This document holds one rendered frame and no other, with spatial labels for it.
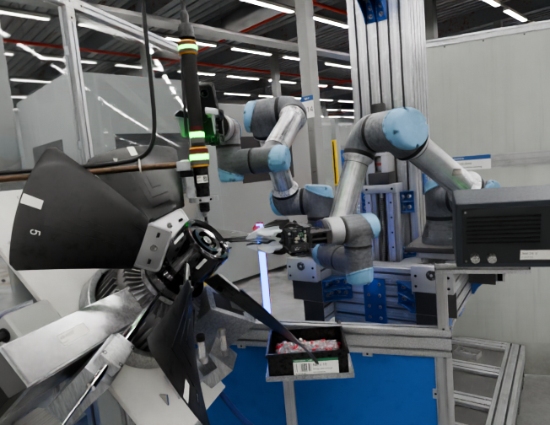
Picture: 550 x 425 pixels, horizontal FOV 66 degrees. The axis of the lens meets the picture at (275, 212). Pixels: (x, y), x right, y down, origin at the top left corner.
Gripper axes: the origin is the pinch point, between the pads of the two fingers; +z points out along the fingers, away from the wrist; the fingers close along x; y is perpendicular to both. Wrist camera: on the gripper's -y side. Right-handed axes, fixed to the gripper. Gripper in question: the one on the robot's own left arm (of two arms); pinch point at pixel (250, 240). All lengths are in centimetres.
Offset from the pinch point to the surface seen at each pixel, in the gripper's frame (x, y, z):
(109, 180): -18.4, -4.8, 32.0
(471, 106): -31, -96, -159
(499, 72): -49, -89, -171
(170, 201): -12.8, 1.2, 18.9
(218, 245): -4.0, 13.7, 10.7
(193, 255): -4.3, 18.7, 16.9
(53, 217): -16.1, 23.6, 40.0
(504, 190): -8, 16, -66
